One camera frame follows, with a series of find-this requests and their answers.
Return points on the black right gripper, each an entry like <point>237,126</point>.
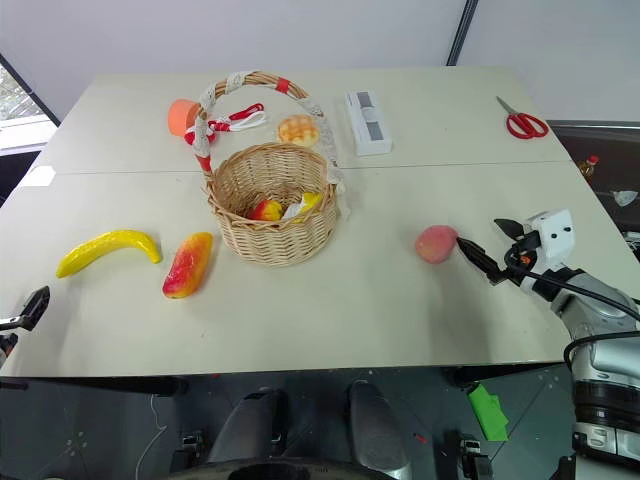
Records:
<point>523,251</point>

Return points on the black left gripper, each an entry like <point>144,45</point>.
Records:
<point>6,342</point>

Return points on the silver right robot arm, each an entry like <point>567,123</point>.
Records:
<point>600,320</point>

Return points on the pink toy peach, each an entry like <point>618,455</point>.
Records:
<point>434,244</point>

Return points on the yellow toy banana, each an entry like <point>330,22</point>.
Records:
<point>107,247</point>

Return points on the yellow bottle with red cap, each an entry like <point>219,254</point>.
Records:
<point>588,167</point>

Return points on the crumpled white wrapper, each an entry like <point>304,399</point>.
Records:
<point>625,197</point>

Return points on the red yellow toy mango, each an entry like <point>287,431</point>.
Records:
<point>189,265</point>

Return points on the green tape piece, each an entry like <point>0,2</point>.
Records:
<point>489,411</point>

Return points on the white box with grey inserts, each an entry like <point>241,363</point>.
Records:
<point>369,125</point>

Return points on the black pillar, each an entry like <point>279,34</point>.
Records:
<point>462,31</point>

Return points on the dark rounded shape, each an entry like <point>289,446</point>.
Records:
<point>250,425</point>
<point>377,430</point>

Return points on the toy melon bread bun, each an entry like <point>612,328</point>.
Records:
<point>298,130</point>

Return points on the red yellow toy apple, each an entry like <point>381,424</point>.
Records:
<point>266,210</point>

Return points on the orange plastic cup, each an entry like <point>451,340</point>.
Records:
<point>178,117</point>

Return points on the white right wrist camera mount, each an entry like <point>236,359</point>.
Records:
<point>552,235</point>

